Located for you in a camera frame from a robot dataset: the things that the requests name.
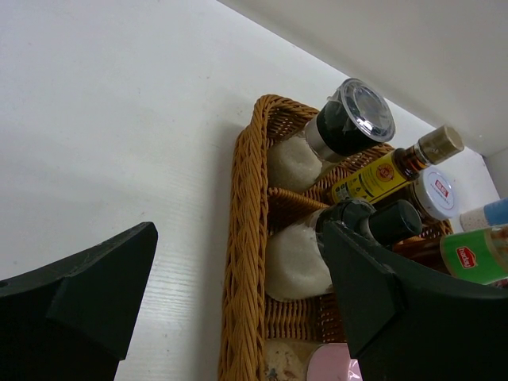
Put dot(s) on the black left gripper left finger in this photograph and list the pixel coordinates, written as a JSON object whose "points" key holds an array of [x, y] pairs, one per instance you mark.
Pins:
{"points": [[73, 319]]}

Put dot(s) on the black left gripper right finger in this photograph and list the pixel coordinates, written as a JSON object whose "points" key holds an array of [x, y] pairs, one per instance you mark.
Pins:
{"points": [[404, 321]]}

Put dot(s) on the green label sauce bottle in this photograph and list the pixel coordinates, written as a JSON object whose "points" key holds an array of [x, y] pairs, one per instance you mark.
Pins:
{"points": [[478, 256]]}

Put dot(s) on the black top salt grinder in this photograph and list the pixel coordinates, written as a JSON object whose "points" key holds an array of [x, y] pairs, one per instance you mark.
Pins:
{"points": [[294, 265]]}

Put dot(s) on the pink cap spice jar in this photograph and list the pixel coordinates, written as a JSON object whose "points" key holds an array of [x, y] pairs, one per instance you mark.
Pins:
{"points": [[288, 359]]}

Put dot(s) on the white lid red label jar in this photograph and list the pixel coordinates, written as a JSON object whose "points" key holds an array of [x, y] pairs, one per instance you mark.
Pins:
{"points": [[434, 196]]}

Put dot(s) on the blue label salt shaker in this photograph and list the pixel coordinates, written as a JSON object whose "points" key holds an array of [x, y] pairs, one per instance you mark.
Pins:
{"points": [[492, 214]]}

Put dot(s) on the yellow label oil bottle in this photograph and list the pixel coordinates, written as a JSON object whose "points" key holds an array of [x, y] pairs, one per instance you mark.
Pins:
{"points": [[398, 168]]}

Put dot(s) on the clear lid salt grinder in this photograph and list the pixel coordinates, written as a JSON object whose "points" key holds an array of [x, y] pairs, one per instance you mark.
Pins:
{"points": [[354, 118]]}

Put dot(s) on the brown wicker tray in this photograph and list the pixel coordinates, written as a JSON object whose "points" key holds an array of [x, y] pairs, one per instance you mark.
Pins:
{"points": [[249, 317]]}

